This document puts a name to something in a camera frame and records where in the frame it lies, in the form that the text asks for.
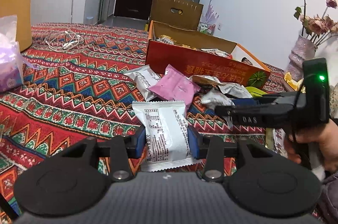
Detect white silver snack packet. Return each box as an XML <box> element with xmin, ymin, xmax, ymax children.
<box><xmin>132</xmin><ymin>101</ymin><xmax>200</xmax><ymax>172</ymax></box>

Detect pink snack packet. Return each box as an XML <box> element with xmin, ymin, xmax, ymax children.
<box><xmin>147</xmin><ymin>64</ymin><xmax>200</xmax><ymax>111</ymax></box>

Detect person's right hand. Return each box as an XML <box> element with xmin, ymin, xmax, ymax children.
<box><xmin>283</xmin><ymin>119</ymin><xmax>337</xmax><ymax>174</ymax></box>

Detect plate of orange chips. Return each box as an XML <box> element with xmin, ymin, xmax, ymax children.
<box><xmin>283</xmin><ymin>72</ymin><xmax>304</xmax><ymax>91</ymax></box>

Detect green snack packet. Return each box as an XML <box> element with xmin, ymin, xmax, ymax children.
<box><xmin>246</xmin><ymin>87</ymin><xmax>267</xmax><ymax>97</ymax></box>

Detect purple ceramic vase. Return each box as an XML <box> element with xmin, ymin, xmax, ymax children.
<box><xmin>284</xmin><ymin>36</ymin><xmax>317</xmax><ymax>81</ymax></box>

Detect patterned red tablecloth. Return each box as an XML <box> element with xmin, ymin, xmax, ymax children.
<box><xmin>0</xmin><ymin>22</ymin><xmax>291</xmax><ymax>224</ymax></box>

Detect dried pink roses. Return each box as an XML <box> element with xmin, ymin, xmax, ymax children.
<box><xmin>293</xmin><ymin>0</ymin><xmax>337</xmax><ymax>48</ymax></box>

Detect red orange cardboard box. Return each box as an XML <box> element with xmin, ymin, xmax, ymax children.
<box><xmin>146</xmin><ymin>21</ymin><xmax>270</xmax><ymax>89</ymax></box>

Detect purple tissue pack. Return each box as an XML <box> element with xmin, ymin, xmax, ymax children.
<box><xmin>0</xmin><ymin>15</ymin><xmax>37</xmax><ymax>93</ymax></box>

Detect brown cardboard box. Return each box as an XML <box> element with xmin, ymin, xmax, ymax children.
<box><xmin>149</xmin><ymin>0</ymin><xmax>203</xmax><ymax>30</ymax></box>

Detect white cable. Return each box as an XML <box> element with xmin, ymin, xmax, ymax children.
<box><xmin>43</xmin><ymin>29</ymin><xmax>86</xmax><ymax>52</ymax></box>

